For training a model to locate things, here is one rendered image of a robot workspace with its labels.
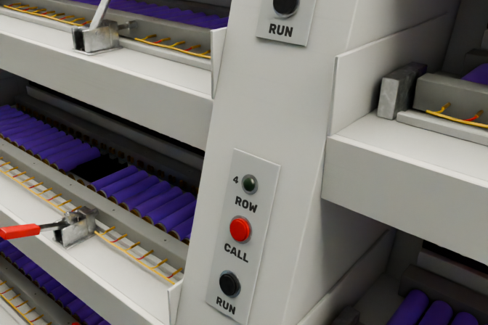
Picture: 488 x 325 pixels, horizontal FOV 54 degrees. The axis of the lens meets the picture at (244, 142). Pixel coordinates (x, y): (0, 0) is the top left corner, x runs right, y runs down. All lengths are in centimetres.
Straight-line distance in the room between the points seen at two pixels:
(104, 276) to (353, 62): 32
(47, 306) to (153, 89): 42
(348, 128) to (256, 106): 6
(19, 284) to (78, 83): 38
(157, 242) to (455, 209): 30
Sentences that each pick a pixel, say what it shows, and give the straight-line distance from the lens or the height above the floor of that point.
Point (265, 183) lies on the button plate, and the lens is 33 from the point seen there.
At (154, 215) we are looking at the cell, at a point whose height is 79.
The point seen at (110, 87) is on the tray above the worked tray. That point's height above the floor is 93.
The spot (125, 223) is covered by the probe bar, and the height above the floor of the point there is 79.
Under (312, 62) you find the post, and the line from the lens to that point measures 31.
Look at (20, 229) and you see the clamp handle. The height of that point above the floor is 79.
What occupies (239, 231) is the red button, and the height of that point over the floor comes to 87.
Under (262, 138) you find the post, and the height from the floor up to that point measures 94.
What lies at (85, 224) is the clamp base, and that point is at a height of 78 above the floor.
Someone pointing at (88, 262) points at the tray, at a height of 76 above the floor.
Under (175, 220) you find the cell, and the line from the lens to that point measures 53.
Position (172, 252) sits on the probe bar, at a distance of 47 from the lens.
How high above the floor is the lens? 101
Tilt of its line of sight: 13 degrees down
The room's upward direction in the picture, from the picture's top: 11 degrees clockwise
